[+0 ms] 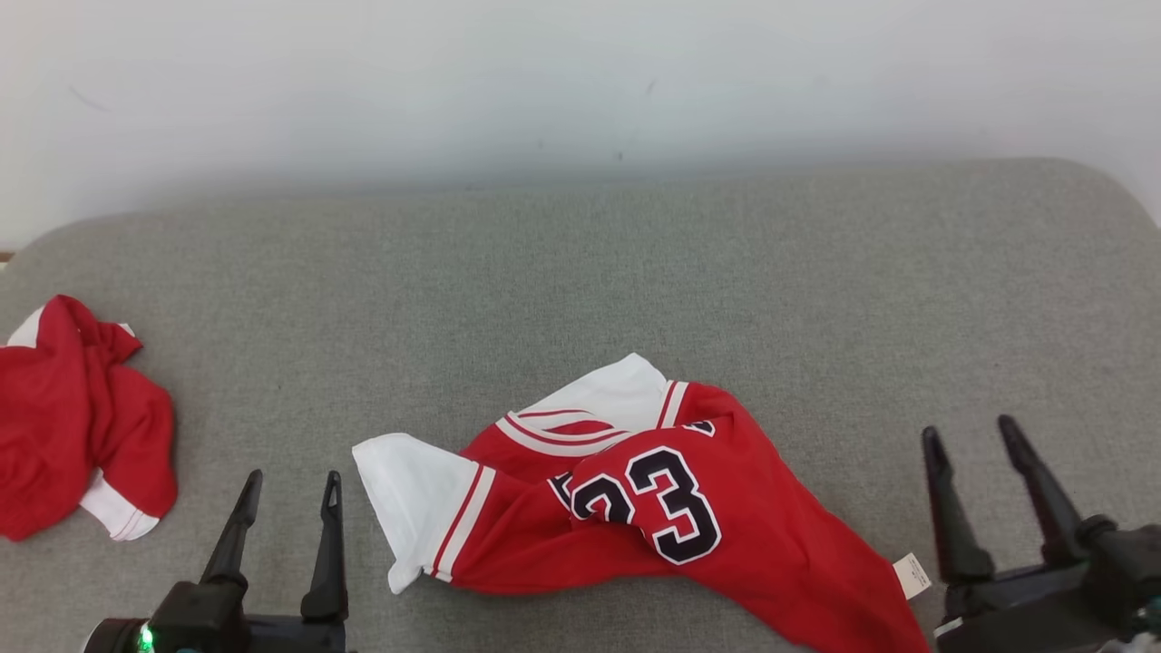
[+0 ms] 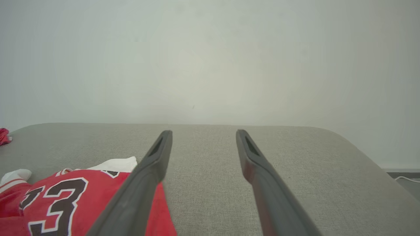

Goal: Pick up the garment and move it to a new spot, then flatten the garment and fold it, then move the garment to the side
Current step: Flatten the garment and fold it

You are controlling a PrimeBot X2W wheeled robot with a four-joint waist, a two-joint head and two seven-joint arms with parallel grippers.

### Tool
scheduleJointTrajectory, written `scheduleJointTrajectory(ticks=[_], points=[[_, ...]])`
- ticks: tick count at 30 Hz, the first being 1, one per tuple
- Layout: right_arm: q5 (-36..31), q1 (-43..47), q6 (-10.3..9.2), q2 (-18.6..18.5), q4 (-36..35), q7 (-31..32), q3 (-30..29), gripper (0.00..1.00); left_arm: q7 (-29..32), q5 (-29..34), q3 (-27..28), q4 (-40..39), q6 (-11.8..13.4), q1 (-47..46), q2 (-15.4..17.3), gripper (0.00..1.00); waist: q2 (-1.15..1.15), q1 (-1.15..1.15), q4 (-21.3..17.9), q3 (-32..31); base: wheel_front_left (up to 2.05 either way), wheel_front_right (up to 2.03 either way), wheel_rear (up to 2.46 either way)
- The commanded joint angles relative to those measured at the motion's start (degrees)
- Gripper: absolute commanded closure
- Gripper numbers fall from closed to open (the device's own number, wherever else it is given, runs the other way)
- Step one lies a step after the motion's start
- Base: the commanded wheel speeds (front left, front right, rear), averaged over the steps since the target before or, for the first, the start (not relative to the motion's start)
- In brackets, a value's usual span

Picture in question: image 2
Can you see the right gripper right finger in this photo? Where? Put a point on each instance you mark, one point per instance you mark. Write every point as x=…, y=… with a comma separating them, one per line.
x=279, y=206

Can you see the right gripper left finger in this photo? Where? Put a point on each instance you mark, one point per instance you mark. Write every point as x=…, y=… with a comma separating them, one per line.
x=131, y=203

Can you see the red basketball jersey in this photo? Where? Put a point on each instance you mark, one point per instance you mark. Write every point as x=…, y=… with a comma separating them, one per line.
x=98, y=193

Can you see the red shorts white trim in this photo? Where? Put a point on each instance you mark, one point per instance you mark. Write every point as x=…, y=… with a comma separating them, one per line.
x=4, y=136

